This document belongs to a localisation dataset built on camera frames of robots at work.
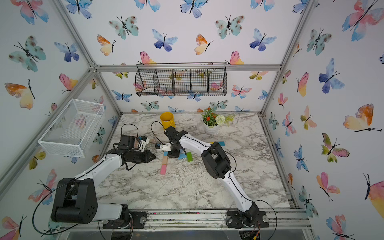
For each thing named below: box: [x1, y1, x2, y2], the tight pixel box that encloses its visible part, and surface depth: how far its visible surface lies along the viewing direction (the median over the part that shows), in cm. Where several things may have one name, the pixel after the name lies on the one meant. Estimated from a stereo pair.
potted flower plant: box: [200, 106, 235, 135], surface depth 100 cm
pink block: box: [160, 164, 167, 175], surface depth 93 cm
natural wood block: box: [162, 155, 168, 165], surface depth 97 cm
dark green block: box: [186, 152, 194, 162], surface depth 98 cm
